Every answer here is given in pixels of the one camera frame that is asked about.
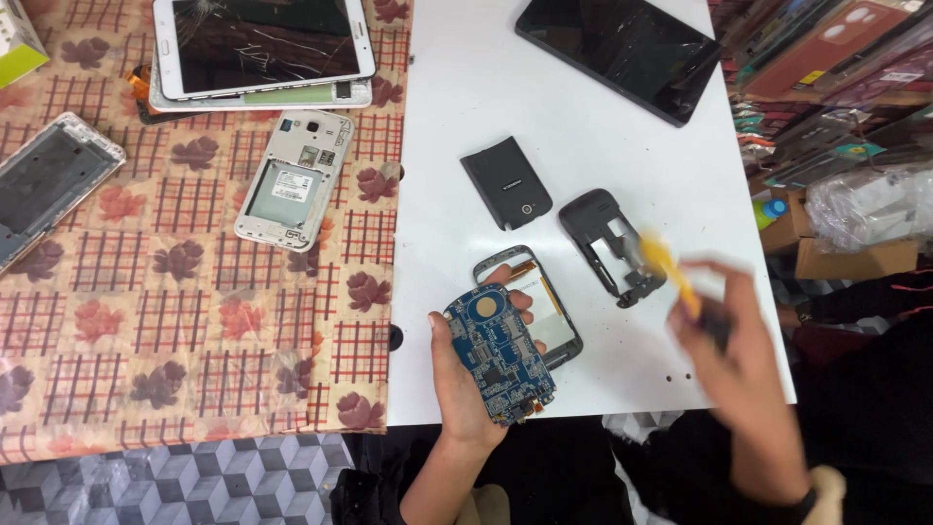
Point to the person's right hand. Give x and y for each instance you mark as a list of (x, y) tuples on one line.
[(736, 372)]

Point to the person's left hand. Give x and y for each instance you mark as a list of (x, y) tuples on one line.
[(458, 379)]

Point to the person's right fingers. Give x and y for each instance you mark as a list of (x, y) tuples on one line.
[(703, 306)]

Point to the yellow and black pry tool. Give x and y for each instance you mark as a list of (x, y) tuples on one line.
[(674, 281)]

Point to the blue phone circuit board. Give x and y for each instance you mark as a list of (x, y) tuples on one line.
[(499, 357)]

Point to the green bottle with blue cap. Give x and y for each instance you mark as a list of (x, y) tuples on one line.
[(770, 212)]

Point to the brown cardboard box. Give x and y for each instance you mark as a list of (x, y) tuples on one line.
[(853, 257)]

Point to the clear plastic bag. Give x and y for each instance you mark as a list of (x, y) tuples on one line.
[(871, 204)]

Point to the black wristband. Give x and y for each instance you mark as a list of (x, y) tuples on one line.
[(805, 504)]

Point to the person's black clothing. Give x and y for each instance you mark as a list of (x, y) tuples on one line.
[(554, 474)]

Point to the black phone back cover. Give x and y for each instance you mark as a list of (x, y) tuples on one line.
[(506, 182)]

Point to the rack of phone cases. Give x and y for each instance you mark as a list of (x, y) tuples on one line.
[(831, 80)]

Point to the black tablet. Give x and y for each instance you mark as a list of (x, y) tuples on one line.
[(619, 55)]

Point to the white phone without back cover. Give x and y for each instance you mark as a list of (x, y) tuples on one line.
[(295, 179)]

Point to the white tablet with cracked screen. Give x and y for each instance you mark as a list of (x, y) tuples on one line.
[(262, 45)]

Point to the floral checked tablecloth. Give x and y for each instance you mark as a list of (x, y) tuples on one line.
[(182, 313)]

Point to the green and white box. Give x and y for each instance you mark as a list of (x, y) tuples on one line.
[(18, 40)]

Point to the black phone middle frame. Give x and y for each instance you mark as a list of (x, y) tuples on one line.
[(605, 244)]

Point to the phone front frame with screen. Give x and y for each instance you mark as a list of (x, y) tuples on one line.
[(550, 313)]

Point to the silver phone frame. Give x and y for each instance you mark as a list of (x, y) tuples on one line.
[(51, 182)]

